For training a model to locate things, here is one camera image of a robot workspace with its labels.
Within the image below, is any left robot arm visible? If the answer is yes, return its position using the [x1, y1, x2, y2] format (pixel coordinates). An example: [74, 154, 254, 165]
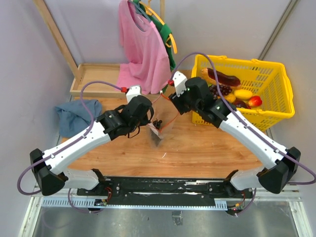
[30, 95, 154, 196]

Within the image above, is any green t-shirt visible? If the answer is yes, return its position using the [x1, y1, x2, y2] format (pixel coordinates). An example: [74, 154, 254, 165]
[133, 0, 176, 94]

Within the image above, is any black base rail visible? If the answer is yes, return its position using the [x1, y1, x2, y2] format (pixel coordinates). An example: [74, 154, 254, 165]
[77, 176, 253, 210]

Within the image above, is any yellow mango toy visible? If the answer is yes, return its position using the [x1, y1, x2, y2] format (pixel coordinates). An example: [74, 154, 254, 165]
[234, 89, 253, 100]

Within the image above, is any chocolate eclair toy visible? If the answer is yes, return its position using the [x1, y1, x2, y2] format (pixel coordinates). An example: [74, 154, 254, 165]
[201, 68, 242, 89]

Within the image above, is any red yellow apple toy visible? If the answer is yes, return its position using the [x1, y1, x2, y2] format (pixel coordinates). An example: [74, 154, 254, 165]
[248, 95, 263, 107]

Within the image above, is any yellow clothes hanger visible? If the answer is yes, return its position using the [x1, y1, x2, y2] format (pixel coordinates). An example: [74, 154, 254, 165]
[140, 0, 178, 54]

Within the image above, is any pink t-shirt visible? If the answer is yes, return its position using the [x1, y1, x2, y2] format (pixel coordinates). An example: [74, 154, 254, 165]
[117, 0, 171, 94]

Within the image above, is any purple grape bunch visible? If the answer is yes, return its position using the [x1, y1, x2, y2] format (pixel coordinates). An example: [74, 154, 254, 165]
[209, 84, 233, 99]

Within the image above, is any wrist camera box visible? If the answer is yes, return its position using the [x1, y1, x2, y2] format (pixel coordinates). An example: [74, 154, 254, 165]
[121, 85, 142, 103]
[171, 71, 188, 97]

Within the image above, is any dark red apple toy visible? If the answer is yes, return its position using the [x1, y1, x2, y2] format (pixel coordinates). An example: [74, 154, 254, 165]
[233, 100, 251, 109]

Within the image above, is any blue crumpled cloth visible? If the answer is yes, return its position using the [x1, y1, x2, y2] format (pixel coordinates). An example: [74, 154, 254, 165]
[55, 100, 91, 138]

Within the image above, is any wooden tray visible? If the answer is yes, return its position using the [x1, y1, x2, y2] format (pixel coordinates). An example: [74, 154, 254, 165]
[70, 63, 166, 100]

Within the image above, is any dark small grape bunch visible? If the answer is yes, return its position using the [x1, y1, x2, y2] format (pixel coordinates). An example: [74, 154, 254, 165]
[150, 119, 163, 147]

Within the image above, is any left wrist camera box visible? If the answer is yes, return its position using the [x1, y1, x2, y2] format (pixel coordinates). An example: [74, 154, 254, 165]
[121, 85, 142, 103]

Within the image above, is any clear zip top bag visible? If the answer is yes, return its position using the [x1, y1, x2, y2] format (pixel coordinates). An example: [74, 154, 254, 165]
[147, 90, 181, 148]

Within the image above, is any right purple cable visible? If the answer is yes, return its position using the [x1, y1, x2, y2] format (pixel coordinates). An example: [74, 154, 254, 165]
[172, 51, 316, 218]

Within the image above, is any yellow plastic basket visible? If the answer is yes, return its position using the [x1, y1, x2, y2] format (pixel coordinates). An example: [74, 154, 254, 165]
[191, 54, 296, 133]

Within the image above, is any grey clothes hanger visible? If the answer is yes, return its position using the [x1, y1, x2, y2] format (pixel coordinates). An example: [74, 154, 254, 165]
[127, 0, 151, 32]

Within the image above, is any wooden rack post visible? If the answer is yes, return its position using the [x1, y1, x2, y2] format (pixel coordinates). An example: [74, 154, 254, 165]
[33, 0, 82, 83]

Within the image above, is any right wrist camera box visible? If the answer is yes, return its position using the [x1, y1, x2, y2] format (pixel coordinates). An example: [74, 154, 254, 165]
[171, 71, 188, 97]

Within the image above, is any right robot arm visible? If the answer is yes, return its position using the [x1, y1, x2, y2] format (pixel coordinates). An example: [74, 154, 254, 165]
[169, 72, 301, 198]

